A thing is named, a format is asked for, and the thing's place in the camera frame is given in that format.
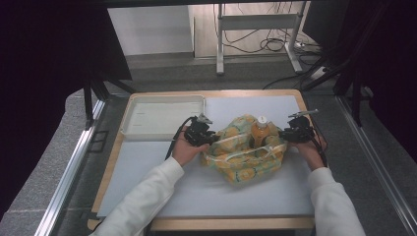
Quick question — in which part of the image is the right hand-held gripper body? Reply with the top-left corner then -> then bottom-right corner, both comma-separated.
287,108 -> 320,144

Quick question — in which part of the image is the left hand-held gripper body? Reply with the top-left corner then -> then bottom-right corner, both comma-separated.
183,112 -> 214,148

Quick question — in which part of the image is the orange drink bottle white cap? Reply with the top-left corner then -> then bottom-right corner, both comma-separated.
250,115 -> 272,149

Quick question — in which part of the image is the green orange patterned cloth bag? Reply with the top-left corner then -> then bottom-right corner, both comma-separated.
200,113 -> 290,187

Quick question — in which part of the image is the person's left hand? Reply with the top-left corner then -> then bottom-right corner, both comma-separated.
171,132 -> 209,168

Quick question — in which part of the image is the person's right hand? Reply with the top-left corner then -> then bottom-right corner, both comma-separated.
289,134 -> 328,172

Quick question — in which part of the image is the wooden framed work board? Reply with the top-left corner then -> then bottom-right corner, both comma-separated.
96,94 -> 317,219

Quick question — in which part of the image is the white plastic tray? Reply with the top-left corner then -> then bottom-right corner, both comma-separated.
119,93 -> 207,143

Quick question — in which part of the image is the white power strip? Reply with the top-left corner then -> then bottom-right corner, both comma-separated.
309,66 -> 329,82

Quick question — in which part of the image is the black metal stand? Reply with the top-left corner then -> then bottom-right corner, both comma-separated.
82,69 -> 138,131
301,48 -> 366,128

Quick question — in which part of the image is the black curtain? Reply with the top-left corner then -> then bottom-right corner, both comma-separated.
303,0 -> 417,163
0,0 -> 133,217

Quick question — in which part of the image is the white panel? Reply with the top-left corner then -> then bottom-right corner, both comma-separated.
107,5 -> 195,57

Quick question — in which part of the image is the left hand-held gripper black cable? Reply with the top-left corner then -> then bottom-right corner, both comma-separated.
164,116 -> 195,161

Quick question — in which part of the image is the hand-held gripper black cable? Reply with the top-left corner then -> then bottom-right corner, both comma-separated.
308,117 -> 329,168
164,116 -> 195,161

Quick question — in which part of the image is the right hand-held gripper black cable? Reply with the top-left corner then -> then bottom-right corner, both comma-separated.
308,117 -> 329,168

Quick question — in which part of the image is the black floor cable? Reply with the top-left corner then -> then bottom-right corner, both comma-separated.
262,74 -> 313,90

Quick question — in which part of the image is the aluminium rail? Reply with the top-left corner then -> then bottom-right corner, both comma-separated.
336,95 -> 417,236
33,99 -> 106,236

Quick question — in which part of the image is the tangle of black floor cables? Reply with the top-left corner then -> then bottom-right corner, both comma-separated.
224,29 -> 298,54

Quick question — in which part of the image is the black bracket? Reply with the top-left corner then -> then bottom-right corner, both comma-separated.
88,130 -> 110,154

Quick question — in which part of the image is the white metal desk frame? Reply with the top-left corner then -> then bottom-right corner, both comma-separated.
215,1 -> 310,76

